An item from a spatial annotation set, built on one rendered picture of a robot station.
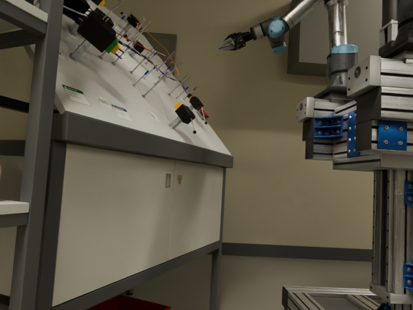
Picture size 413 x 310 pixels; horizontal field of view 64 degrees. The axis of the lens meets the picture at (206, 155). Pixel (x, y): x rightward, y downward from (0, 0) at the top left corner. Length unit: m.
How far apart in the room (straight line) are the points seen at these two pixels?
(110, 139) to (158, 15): 2.82
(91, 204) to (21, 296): 0.28
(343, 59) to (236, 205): 2.04
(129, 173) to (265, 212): 2.44
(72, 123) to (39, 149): 0.11
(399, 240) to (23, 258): 1.18
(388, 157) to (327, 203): 2.39
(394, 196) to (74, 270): 1.10
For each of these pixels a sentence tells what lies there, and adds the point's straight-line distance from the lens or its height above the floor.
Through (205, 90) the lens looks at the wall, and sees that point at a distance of 3.39.
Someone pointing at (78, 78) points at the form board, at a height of 1.00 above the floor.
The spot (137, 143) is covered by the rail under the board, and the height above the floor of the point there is 0.83.
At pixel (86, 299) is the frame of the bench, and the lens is 1.02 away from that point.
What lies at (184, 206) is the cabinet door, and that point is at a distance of 1.42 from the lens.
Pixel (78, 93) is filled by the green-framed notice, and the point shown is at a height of 0.94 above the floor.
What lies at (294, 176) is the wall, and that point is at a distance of 3.45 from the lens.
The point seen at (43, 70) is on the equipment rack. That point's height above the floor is 0.94.
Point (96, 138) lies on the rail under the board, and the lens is 0.89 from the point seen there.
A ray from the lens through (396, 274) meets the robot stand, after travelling 1.41.
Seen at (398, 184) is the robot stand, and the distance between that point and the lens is 1.38.
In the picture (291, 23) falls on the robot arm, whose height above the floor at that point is 1.51.
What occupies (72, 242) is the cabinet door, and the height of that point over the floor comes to 0.55.
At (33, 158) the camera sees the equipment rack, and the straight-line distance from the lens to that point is 0.77.
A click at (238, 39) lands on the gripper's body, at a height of 1.50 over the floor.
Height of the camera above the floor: 0.73
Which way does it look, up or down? 4 degrees up
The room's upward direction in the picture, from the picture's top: 3 degrees clockwise
